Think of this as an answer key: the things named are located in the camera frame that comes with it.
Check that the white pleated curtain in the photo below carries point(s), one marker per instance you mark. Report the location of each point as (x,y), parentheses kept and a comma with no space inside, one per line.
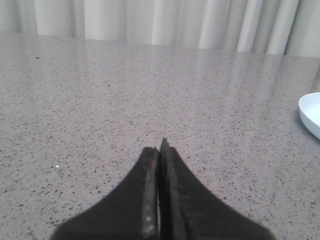
(278,27)

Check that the light blue round plate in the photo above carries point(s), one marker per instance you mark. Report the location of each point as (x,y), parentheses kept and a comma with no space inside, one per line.
(309,111)

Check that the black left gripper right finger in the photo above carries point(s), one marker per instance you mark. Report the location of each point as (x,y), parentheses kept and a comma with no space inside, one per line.
(189,211)

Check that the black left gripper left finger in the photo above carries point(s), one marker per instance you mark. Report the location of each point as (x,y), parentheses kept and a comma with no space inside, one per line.
(129,212)

